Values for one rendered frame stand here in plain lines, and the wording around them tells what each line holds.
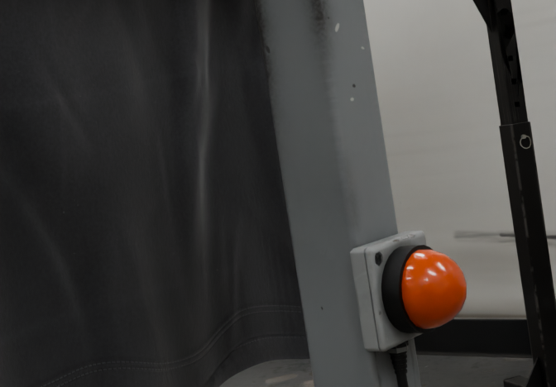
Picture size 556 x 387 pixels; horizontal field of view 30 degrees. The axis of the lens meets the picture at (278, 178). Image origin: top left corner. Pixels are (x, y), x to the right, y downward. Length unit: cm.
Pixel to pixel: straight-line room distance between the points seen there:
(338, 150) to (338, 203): 3
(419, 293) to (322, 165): 8
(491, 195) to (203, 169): 211
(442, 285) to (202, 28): 43
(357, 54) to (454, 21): 241
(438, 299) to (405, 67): 254
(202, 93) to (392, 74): 221
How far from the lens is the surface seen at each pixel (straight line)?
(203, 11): 86
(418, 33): 298
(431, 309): 49
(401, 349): 51
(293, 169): 51
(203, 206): 84
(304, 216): 51
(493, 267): 295
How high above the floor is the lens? 74
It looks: 3 degrees down
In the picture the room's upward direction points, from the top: 9 degrees counter-clockwise
